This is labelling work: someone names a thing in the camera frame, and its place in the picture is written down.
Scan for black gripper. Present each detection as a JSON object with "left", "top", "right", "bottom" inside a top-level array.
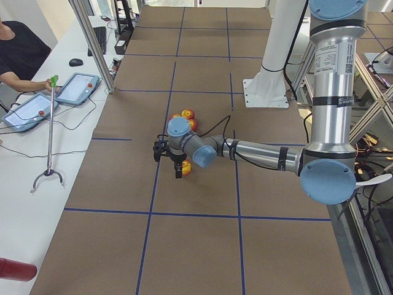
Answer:
[{"left": 169, "top": 152, "right": 186, "bottom": 179}]

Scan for red yellow apple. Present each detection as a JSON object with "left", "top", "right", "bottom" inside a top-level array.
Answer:
[
  {"left": 181, "top": 109, "right": 195, "bottom": 120},
  {"left": 169, "top": 114, "right": 182, "bottom": 121},
  {"left": 182, "top": 160, "right": 192, "bottom": 176},
  {"left": 188, "top": 119, "right": 198, "bottom": 132}
]

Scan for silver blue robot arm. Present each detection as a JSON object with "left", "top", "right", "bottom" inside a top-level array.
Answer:
[{"left": 154, "top": 1, "right": 367, "bottom": 205}]

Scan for person's hand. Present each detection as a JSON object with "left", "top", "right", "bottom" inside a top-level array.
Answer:
[{"left": 45, "top": 79, "right": 61, "bottom": 93}]

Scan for brown paper table cover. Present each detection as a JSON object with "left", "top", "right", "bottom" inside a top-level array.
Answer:
[{"left": 32, "top": 7, "right": 351, "bottom": 294}]

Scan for far blue teach pendant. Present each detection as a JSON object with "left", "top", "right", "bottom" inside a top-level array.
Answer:
[{"left": 55, "top": 73, "right": 99, "bottom": 106}]

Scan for blue teach pendant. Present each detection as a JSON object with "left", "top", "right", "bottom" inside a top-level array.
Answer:
[
  {"left": 55, "top": 73, "right": 99, "bottom": 106},
  {"left": 2, "top": 93, "right": 52, "bottom": 132}
]

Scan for black box device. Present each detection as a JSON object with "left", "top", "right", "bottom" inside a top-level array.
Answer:
[{"left": 114, "top": 40, "right": 127, "bottom": 55}]

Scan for black computer mouse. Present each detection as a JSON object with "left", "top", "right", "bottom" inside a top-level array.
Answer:
[{"left": 69, "top": 58, "right": 84, "bottom": 67}]

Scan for silver reacher grabber tool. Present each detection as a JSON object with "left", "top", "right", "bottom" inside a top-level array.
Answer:
[{"left": 30, "top": 75, "right": 63, "bottom": 193}]

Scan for near blue teach pendant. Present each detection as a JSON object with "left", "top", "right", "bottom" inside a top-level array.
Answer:
[{"left": 2, "top": 93, "right": 52, "bottom": 132}]

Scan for black keyboard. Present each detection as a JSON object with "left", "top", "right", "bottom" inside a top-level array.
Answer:
[{"left": 93, "top": 26, "right": 107, "bottom": 55}]

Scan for person in black shirt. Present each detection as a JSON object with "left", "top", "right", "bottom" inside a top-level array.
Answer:
[{"left": 1, "top": 21, "right": 51, "bottom": 92}]

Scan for red cylinder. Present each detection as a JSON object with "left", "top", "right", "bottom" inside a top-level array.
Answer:
[{"left": 1, "top": 258, "right": 37, "bottom": 281}]

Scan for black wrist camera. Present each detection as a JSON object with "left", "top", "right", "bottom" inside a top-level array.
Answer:
[{"left": 153, "top": 134, "right": 168, "bottom": 163}]

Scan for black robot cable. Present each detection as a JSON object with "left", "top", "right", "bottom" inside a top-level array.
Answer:
[{"left": 196, "top": 115, "right": 314, "bottom": 171}]

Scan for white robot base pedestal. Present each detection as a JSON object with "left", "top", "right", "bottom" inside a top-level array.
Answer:
[{"left": 243, "top": 0, "right": 308, "bottom": 108}]

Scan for aluminium frame post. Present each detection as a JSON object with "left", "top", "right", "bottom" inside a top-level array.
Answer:
[{"left": 69, "top": 0, "right": 115, "bottom": 93}]

